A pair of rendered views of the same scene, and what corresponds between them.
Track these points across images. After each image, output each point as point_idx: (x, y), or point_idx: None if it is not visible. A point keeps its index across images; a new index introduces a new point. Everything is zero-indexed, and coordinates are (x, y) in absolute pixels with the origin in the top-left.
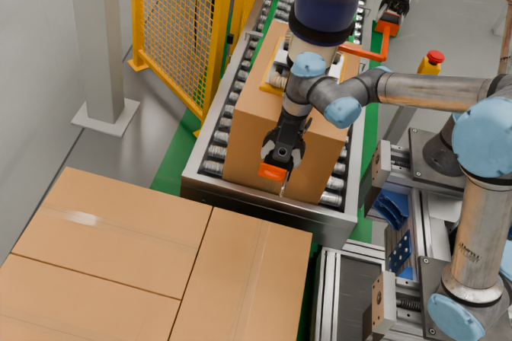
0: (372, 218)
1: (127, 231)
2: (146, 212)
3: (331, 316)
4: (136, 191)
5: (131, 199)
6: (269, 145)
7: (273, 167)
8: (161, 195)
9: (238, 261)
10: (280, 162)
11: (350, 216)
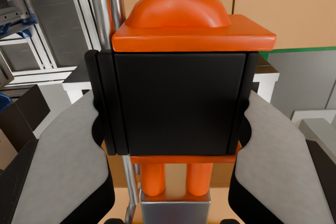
0: (23, 86)
1: None
2: (310, 12)
3: (79, 0)
4: (325, 38)
5: (331, 24)
6: (285, 169)
7: (197, 40)
8: (292, 43)
9: None
10: (165, 86)
11: (72, 88)
